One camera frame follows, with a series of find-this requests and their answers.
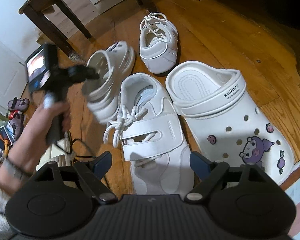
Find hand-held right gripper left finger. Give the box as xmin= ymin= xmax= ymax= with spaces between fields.
xmin=34 ymin=151 xmax=118 ymax=204

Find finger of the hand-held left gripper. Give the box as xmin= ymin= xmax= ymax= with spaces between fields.
xmin=84 ymin=66 xmax=101 ymax=81

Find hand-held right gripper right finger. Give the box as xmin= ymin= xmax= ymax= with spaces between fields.
xmin=186 ymin=151 xmax=267 ymax=204

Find white clog purple charms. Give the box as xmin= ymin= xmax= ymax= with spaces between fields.
xmin=80 ymin=41 xmax=135 ymax=125
xmin=165 ymin=60 xmax=295 ymax=180

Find white lace-up sneaker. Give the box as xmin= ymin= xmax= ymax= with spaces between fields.
xmin=139 ymin=11 xmax=179 ymax=74
xmin=104 ymin=72 xmax=195 ymax=195

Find person's left forearm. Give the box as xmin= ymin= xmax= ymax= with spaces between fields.
xmin=0 ymin=159 xmax=33 ymax=195

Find person's left hand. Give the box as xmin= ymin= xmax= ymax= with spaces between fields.
xmin=5 ymin=102 xmax=71 ymax=175

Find white door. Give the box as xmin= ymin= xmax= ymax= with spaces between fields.
xmin=0 ymin=32 xmax=28 ymax=113

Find purple child shoe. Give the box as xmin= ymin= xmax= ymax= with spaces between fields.
xmin=7 ymin=97 xmax=30 ymax=112
xmin=9 ymin=115 xmax=25 ymax=140

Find cream cloth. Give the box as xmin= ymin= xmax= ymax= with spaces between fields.
xmin=39 ymin=132 xmax=77 ymax=170

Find dark wooden table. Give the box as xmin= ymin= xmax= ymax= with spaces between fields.
xmin=18 ymin=0 xmax=150 ymax=55

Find dark printed magazine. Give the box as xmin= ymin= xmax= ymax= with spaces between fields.
xmin=0 ymin=125 xmax=15 ymax=143

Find black cable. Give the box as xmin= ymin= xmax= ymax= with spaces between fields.
xmin=55 ymin=137 xmax=108 ymax=180

